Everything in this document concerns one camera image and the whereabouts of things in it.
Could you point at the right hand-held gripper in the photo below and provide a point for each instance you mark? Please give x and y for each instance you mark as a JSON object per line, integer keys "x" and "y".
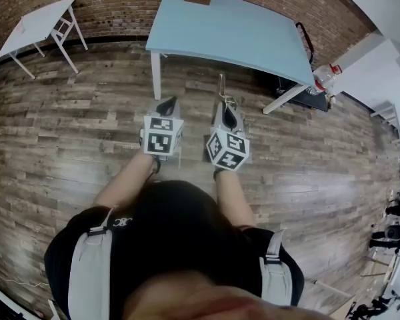
{"x": 226, "y": 152}

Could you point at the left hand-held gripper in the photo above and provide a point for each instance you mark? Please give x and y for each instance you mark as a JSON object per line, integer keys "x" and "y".
{"x": 158, "y": 140}

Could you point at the person's left forearm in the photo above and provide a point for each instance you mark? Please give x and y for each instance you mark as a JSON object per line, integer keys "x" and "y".
{"x": 126, "y": 182}

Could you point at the person's right forearm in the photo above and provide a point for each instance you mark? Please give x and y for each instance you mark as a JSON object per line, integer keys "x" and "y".
{"x": 233, "y": 198}

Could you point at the person's black shirt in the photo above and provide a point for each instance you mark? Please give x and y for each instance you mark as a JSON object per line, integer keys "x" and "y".
{"x": 176, "y": 232}

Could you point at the light blue table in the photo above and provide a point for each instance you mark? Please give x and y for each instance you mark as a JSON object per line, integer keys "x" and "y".
{"x": 226, "y": 35}

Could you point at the clear plastic bottle red cap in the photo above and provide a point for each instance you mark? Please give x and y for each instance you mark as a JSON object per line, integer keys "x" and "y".
{"x": 326, "y": 75}

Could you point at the person's face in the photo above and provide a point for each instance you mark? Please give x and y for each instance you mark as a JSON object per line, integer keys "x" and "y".
{"x": 213, "y": 300}

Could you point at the white table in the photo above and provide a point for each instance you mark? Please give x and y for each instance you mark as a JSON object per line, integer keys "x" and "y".
{"x": 40, "y": 25}

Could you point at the black camera equipment cluster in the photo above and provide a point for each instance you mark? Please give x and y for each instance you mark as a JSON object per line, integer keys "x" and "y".
{"x": 395, "y": 225}

